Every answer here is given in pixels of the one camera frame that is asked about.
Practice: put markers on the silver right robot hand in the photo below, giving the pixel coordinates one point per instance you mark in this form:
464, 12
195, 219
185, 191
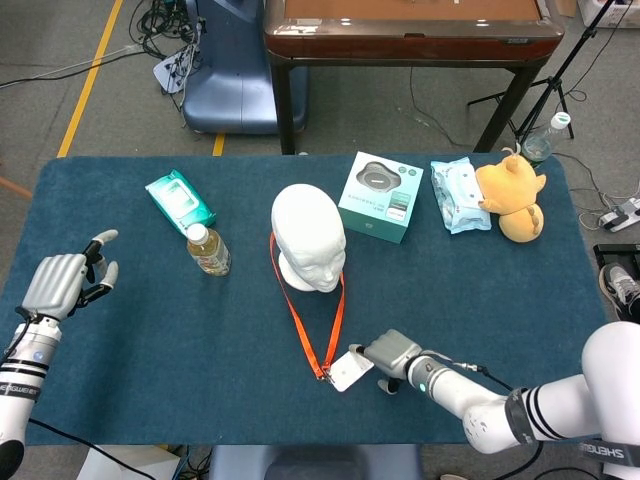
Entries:
392, 350

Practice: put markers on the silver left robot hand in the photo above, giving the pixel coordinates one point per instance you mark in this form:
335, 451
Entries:
52, 285

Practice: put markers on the white badge card holder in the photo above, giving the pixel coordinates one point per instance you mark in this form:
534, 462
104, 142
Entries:
350, 372

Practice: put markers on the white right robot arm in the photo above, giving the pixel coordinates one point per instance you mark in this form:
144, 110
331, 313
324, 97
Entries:
460, 390

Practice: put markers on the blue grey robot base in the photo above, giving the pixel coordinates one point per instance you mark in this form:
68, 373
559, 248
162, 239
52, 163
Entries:
230, 90

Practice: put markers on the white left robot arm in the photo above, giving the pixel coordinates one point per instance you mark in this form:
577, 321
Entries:
20, 380

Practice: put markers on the white foam mannequin head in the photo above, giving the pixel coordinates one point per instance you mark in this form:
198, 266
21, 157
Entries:
307, 225

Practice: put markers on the brown wooden stick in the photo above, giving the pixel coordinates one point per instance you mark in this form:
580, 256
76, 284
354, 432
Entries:
15, 187

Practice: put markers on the blue grey robot torso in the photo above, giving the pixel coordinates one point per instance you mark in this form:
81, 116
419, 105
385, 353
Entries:
310, 462

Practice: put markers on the blue carpet table cover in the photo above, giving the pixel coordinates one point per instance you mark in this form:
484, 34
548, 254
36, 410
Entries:
175, 360

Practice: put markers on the teal speaker box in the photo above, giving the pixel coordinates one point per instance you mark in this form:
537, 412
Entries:
375, 200

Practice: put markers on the green wet wipes pack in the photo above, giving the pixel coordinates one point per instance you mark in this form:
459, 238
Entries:
177, 197

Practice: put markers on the yellow tea bottle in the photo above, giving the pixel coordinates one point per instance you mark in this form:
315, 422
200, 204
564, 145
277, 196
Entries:
210, 252

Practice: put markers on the light blue wipes pack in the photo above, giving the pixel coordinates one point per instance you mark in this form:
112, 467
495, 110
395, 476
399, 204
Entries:
460, 200

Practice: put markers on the yellow plush toy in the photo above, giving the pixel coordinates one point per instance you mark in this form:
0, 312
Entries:
515, 200

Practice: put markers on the white paper box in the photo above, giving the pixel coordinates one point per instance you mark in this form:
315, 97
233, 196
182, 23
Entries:
150, 467

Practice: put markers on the grey black sneaker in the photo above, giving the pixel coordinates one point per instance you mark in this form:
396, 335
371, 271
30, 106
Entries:
622, 295

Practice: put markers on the white multi-plug power board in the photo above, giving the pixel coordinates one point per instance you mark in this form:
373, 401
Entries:
167, 75

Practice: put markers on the black foot pedal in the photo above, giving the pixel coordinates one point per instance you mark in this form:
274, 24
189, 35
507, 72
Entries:
615, 252

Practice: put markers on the clear water bottle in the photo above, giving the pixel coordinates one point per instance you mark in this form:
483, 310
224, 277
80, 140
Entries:
542, 140

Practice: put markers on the white power strip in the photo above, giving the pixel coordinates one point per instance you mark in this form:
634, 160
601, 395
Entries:
622, 215

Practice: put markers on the brown mahjong table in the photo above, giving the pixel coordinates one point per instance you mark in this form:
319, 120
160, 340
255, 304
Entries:
400, 45

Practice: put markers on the black tripod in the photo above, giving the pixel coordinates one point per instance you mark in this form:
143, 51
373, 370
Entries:
551, 81

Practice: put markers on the brown cardboard box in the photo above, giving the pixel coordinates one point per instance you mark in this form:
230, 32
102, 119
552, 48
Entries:
565, 6

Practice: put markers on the white printed carton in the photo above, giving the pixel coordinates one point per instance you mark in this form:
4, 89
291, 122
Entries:
620, 17

